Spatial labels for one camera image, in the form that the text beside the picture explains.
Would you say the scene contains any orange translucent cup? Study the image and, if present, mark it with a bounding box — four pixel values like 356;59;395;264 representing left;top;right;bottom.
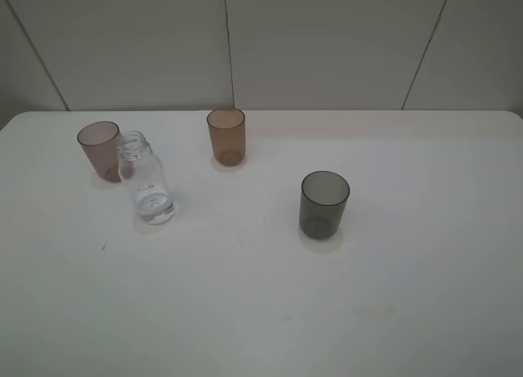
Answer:
206;108;246;167

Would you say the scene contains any pink translucent cup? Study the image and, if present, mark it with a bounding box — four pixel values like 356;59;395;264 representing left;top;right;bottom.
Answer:
77;121;121;183

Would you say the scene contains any dark grey translucent cup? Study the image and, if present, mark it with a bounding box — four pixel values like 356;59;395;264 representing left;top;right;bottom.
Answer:
299;170;351;240

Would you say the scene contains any clear plastic water bottle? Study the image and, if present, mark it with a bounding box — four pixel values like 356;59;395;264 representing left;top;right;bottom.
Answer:
116;131;175;225

